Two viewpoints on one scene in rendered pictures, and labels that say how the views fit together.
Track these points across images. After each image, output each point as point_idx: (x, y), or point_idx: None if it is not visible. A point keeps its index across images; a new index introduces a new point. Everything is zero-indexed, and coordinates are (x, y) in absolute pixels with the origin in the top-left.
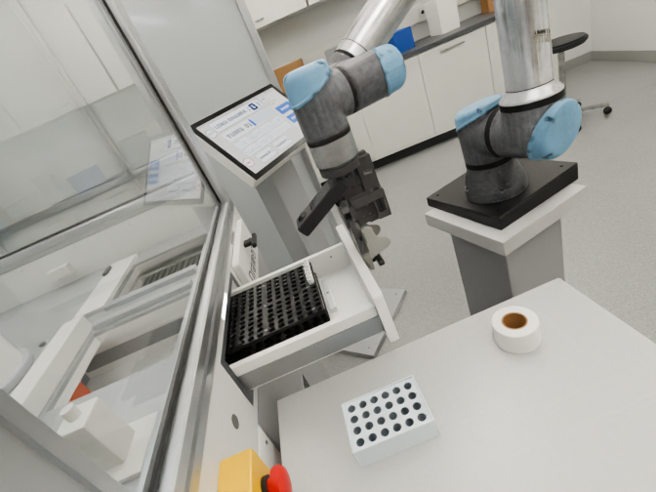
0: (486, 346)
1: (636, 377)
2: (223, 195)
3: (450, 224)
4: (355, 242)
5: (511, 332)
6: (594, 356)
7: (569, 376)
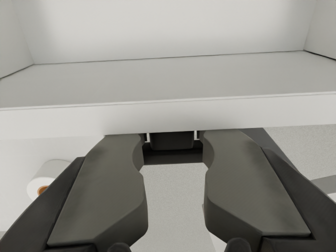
0: (58, 151)
1: (6, 211)
2: None
3: None
4: (92, 190)
5: (34, 186)
6: (28, 203)
7: (10, 184)
